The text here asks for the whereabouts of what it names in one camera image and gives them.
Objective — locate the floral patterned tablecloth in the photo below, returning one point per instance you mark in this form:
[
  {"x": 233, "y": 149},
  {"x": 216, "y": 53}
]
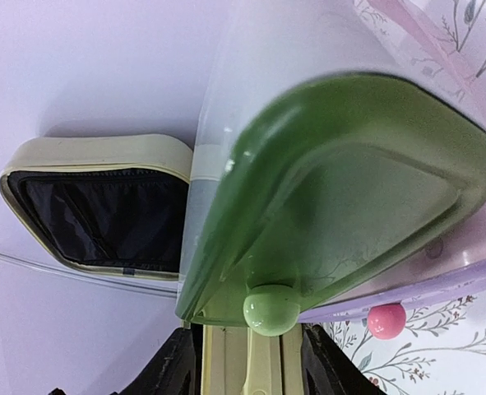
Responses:
[{"x": 439, "y": 349}]

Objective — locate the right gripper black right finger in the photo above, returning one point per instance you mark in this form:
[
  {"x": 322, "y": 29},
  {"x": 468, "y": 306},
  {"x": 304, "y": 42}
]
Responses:
[{"x": 326, "y": 369}]

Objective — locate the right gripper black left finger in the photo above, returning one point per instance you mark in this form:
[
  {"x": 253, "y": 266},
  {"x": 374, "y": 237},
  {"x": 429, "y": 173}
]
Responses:
[{"x": 171, "y": 371}]

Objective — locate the green drawer with knob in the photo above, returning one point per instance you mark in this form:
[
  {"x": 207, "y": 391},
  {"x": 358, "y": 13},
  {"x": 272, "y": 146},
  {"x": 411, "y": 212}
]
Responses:
[{"x": 331, "y": 184}]

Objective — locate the purple drawer with pink knob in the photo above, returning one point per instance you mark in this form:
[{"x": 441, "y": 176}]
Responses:
[{"x": 452, "y": 285}]

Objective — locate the light green hard-shell suitcase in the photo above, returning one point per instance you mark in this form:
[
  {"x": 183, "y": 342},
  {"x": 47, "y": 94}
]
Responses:
[{"x": 117, "y": 206}]

